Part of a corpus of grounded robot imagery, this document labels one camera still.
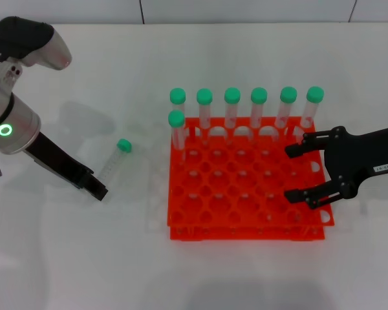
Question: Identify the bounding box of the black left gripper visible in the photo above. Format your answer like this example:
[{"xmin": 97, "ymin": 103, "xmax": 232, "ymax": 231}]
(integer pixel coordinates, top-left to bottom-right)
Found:
[{"xmin": 25, "ymin": 131, "xmax": 109, "ymax": 202}]

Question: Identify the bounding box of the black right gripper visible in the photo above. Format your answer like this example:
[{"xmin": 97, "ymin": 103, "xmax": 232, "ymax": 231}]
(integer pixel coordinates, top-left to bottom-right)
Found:
[{"xmin": 283, "ymin": 124, "xmax": 388, "ymax": 211}]

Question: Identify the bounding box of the clear test tube green cap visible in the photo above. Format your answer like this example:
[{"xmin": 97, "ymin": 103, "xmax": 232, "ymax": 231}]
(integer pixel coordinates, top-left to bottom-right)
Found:
[
  {"xmin": 297, "ymin": 86, "xmax": 325, "ymax": 134},
  {"xmin": 96, "ymin": 138, "xmax": 133, "ymax": 182},
  {"xmin": 169, "ymin": 87, "xmax": 188, "ymax": 114},
  {"xmin": 274, "ymin": 86, "xmax": 299, "ymax": 143},
  {"xmin": 196, "ymin": 88, "xmax": 214, "ymax": 146},
  {"xmin": 167, "ymin": 110, "xmax": 186, "ymax": 166},
  {"xmin": 250, "ymin": 87, "xmax": 268, "ymax": 143},
  {"xmin": 223, "ymin": 87, "xmax": 242, "ymax": 145}
]

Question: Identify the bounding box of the orange test tube rack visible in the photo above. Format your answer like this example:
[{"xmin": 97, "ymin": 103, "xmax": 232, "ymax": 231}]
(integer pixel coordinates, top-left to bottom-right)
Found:
[{"xmin": 166, "ymin": 116, "xmax": 336, "ymax": 242}]

